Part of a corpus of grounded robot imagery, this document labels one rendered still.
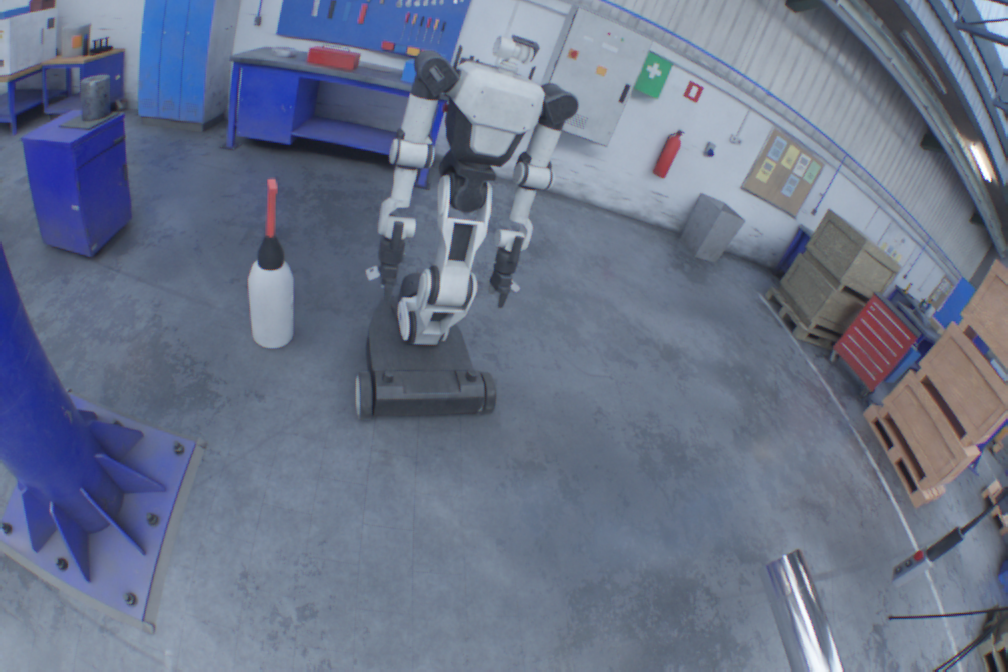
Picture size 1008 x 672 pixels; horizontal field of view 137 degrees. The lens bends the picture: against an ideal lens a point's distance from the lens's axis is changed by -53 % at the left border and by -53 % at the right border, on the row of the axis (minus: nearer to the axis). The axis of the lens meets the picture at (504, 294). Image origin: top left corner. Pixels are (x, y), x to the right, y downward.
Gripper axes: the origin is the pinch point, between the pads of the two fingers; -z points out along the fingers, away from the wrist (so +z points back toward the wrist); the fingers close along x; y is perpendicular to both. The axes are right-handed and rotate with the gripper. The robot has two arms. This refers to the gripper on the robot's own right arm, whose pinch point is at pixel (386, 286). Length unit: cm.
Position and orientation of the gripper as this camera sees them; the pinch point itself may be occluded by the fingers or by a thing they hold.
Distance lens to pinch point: 152.8
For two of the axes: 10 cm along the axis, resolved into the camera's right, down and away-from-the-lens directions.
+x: 3.5, 4.7, -8.1
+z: 2.5, -8.8, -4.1
